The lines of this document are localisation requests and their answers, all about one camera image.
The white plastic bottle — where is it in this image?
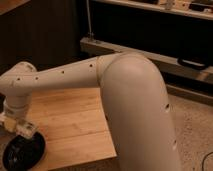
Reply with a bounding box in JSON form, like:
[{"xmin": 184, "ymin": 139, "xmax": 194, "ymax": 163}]
[{"xmin": 4, "ymin": 118, "xmax": 23, "ymax": 132}]

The upper wooden shelf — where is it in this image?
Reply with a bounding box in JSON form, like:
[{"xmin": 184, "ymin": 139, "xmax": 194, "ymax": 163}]
[{"xmin": 94, "ymin": 0, "xmax": 213, "ymax": 21}]

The black ceramic bowl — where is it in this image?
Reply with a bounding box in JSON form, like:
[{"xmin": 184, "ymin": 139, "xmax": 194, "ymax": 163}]
[{"xmin": 2, "ymin": 132, "xmax": 46, "ymax": 171}]

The wooden beam shelf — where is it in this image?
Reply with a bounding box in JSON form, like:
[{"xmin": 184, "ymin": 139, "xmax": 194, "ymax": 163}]
[{"xmin": 80, "ymin": 37, "xmax": 213, "ymax": 84}]

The wooden table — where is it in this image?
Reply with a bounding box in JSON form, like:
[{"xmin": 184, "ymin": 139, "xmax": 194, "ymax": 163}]
[{"xmin": 27, "ymin": 88, "xmax": 116, "ymax": 171}]

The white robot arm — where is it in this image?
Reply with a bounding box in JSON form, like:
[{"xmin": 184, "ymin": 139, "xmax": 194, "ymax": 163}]
[{"xmin": 0, "ymin": 53, "xmax": 181, "ymax": 171}]

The black handle object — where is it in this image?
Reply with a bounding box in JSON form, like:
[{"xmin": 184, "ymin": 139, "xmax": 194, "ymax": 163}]
[{"xmin": 177, "ymin": 58, "xmax": 209, "ymax": 70}]

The metal pole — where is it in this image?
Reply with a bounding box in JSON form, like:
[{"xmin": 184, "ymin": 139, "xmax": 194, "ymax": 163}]
[{"xmin": 86, "ymin": 0, "xmax": 94, "ymax": 41}]

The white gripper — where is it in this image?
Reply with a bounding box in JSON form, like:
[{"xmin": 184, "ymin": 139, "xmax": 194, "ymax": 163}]
[{"xmin": 0, "ymin": 105, "xmax": 37, "ymax": 138}]

